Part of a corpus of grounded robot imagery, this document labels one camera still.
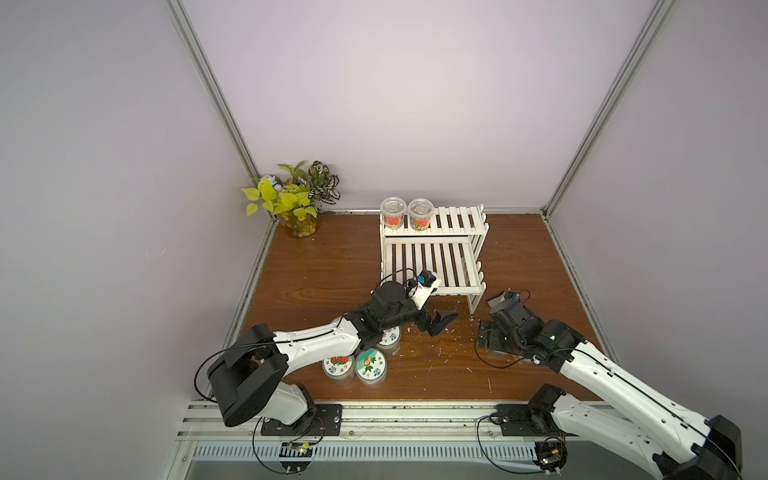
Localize clear container red seeds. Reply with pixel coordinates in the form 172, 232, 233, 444
380, 197, 407, 230

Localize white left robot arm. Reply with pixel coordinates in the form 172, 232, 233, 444
204, 273, 458, 429

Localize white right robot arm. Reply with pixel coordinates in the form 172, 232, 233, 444
476, 292, 743, 479

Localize white wooden slatted shelf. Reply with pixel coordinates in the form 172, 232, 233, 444
380, 205, 489, 313

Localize jar with orange flower lid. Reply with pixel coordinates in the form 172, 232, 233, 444
355, 348, 388, 388

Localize jar with strawberry lid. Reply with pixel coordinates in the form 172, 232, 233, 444
322, 355, 356, 383

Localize right controller board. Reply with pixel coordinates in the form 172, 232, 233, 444
534, 437, 568, 474

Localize controller board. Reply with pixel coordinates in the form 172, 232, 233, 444
278, 442, 315, 475
534, 437, 568, 474

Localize green potted plant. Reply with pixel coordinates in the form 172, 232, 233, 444
240, 160, 341, 238

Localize left controller board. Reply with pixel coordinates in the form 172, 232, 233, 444
278, 442, 315, 475

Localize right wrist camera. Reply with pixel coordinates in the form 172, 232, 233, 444
487, 291, 520, 309

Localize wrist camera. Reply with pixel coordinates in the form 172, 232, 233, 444
405, 270, 441, 310
487, 291, 520, 309

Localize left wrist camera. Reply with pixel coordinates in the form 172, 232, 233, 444
405, 270, 441, 310

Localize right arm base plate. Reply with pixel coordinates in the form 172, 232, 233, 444
491, 404, 561, 437

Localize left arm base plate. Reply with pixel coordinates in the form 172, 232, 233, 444
260, 403, 344, 437

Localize aluminium front rail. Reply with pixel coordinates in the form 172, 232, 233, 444
176, 398, 670, 445

